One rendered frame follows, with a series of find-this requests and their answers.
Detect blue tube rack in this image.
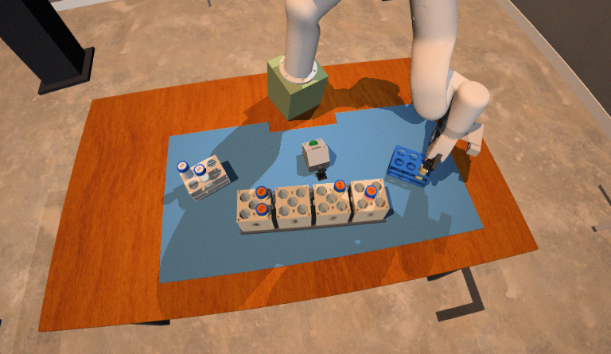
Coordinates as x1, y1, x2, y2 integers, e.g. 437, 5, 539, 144
386, 146, 430, 187

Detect light blue bench mat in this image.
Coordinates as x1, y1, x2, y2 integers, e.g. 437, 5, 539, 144
159, 104, 484, 283

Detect conical tube with pink liquid and blue cap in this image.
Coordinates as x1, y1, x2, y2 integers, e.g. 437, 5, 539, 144
364, 185, 378, 200

